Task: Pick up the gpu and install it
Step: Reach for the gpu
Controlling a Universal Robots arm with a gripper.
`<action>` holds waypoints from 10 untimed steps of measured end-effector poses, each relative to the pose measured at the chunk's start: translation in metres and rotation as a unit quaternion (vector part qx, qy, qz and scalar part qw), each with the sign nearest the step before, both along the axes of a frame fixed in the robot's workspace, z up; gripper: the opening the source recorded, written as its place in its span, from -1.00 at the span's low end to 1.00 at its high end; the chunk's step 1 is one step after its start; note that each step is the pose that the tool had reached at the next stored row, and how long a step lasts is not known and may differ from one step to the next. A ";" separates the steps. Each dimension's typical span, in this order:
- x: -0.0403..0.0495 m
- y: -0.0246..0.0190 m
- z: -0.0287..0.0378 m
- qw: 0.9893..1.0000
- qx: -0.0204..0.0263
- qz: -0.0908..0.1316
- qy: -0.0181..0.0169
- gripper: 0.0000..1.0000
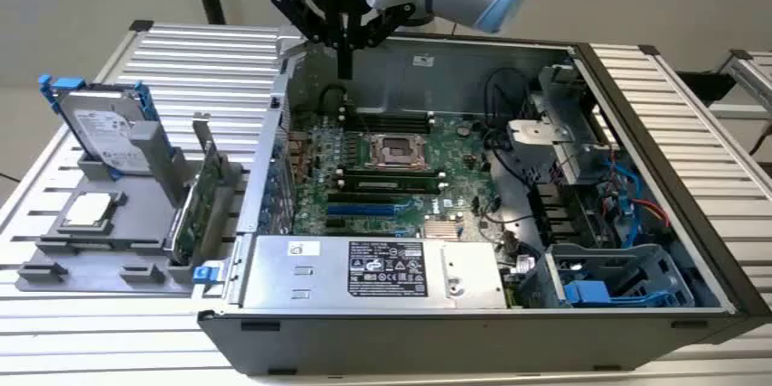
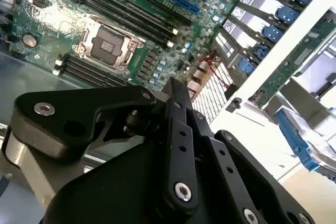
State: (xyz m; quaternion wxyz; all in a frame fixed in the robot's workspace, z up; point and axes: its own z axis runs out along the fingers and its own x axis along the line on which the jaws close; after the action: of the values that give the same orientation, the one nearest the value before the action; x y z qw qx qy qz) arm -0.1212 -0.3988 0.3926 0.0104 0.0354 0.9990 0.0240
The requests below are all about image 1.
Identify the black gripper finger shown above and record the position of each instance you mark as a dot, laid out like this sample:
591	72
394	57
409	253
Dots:
299	11
386	24

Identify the green graphics card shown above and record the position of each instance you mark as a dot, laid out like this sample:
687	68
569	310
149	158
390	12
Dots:
209	178

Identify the coin cell battery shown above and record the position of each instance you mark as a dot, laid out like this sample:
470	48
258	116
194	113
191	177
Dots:
463	129

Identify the CPU socket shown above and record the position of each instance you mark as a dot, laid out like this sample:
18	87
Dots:
395	151

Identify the black RAM slot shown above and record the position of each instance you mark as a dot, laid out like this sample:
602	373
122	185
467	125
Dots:
393	172

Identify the silver metal drive cage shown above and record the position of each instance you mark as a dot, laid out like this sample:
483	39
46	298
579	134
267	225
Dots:
537	133

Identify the black RAM stick with label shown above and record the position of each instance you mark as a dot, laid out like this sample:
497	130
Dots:
386	185

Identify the green motherboard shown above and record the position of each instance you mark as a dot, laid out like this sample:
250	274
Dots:
459	178

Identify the long black expansion slot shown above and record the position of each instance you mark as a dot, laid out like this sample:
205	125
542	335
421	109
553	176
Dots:
362	198

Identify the blue expansion slot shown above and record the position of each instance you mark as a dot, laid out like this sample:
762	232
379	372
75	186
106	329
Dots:
362	211

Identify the hard disk in blue carrier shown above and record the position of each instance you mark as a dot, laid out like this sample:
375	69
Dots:
99	128

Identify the silver chipset heatsink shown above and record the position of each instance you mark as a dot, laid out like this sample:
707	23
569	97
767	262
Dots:
443	228

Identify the silver CPU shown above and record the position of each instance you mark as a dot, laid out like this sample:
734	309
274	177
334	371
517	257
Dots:
90	209

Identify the grey power supply unit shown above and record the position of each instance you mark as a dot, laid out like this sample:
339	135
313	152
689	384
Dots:
326	277

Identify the blue case latch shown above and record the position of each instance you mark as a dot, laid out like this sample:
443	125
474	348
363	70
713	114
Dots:
203	275

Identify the aluminium side table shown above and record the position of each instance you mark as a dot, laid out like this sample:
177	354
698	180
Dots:
751	67

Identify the green RAM stick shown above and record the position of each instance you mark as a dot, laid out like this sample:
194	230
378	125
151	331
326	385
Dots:
99	245

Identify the grey disk bay cage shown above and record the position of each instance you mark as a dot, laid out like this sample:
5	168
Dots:
543	282

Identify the grey parts rack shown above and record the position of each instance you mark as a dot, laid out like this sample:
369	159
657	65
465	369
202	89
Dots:
97	270

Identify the blue plastic drive tray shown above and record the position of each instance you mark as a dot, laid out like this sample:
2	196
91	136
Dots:
589	292

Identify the black open PC case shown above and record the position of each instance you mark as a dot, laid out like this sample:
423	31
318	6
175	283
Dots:
422	345

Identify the black table bracket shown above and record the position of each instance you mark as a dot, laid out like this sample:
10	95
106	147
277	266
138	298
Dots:
709	85

